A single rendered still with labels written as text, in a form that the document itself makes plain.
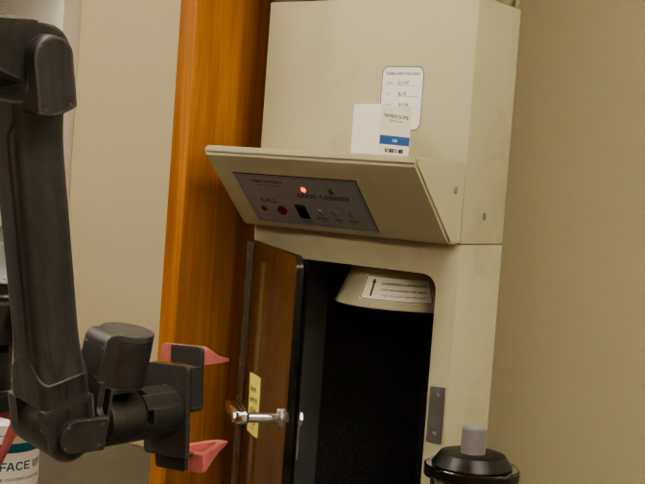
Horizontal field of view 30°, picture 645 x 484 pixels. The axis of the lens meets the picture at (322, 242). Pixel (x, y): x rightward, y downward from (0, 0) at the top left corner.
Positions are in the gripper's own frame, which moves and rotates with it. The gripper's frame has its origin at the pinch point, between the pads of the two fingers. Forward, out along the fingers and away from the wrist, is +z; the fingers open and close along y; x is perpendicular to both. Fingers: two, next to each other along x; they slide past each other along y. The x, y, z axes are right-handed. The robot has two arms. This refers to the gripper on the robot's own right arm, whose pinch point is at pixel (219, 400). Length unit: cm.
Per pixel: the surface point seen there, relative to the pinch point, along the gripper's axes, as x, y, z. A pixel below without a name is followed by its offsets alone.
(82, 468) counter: 66, -23, 39
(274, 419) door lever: -7.5, -1.4, 1.1
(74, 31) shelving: 94, 59, 60
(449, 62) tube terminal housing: -18.0, 40.9, 20.5
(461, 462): -26.9, -5.0, 10.0
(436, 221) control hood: -19.7, 21.6, 15.3
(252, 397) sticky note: 5.4, -1.3, 12.5
